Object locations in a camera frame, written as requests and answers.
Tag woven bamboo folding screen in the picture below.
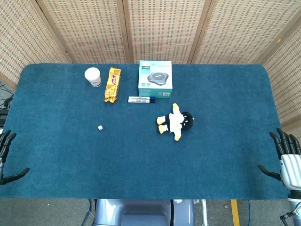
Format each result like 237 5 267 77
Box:
0 0 301 132

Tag black capped white marker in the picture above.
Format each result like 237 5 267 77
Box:
127 99 157 104

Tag penguin plush toy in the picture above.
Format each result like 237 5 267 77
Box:
156 103 195 142

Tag yellow snack bag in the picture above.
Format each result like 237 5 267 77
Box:
104 67 122 104

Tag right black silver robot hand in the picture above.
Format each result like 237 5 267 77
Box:
258 128 301 190

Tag white paper cup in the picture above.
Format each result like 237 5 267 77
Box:
84 67 102 88

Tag blue capped white marker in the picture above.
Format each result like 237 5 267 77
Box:
127 96 157 101

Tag teal speakerphone box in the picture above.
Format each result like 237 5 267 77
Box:
138 60 173 99

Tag black cables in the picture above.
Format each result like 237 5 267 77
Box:
0 80 15 125

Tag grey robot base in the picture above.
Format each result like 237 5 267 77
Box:
93 199 195 226

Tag blue table cloth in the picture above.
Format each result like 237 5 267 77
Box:
0 62 290 200

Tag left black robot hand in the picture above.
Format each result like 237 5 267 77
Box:
0 129 31 186

